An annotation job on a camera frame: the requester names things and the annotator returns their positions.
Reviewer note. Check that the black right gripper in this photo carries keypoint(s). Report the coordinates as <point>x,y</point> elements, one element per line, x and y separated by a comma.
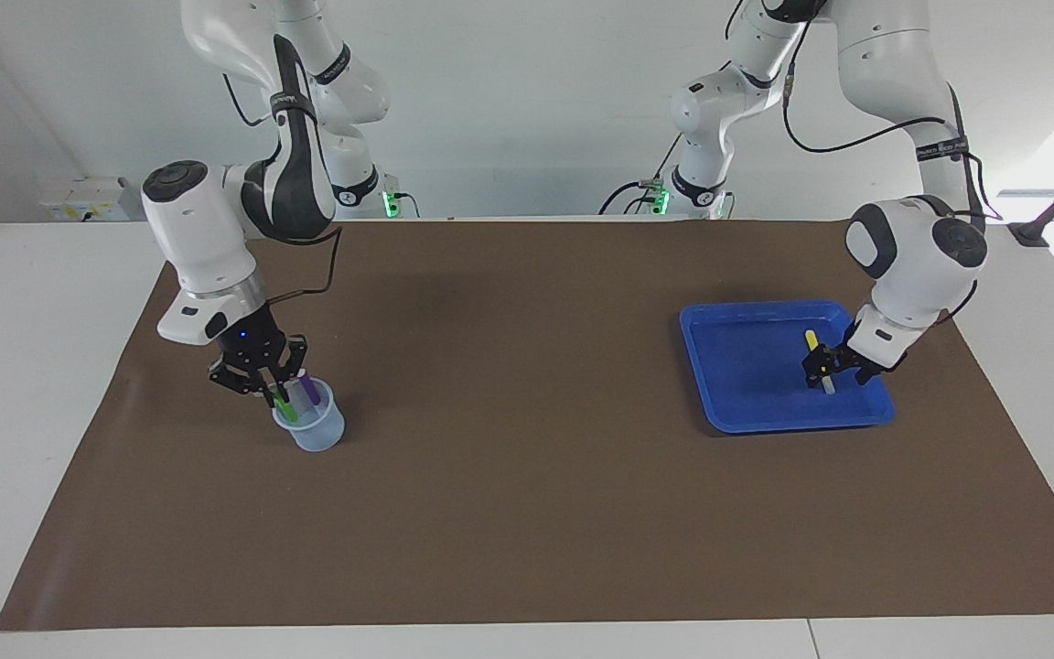
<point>252,343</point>

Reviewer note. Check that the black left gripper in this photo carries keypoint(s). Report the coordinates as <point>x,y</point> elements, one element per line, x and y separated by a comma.
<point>867,361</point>

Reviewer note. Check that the yellow marker pen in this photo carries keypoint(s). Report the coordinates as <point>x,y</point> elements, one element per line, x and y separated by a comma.
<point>812,340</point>

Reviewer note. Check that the green marker pen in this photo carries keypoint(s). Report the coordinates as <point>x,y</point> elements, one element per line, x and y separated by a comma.
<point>287,409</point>

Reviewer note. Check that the purple marker pen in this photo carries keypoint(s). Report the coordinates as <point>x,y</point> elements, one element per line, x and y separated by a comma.
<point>310,392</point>

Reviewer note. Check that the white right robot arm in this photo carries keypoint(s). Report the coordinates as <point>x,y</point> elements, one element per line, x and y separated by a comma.
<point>207,229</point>

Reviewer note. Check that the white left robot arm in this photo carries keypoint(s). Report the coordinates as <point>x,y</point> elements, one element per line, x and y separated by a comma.
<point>911,247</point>

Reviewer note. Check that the translucent plastic cup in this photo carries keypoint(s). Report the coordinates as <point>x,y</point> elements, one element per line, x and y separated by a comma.
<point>317,437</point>

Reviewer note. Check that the blue plastic tray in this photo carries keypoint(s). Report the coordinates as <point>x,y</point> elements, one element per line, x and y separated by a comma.
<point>747,375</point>

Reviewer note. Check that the brown table mat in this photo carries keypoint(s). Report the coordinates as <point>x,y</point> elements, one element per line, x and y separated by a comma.
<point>509,503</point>

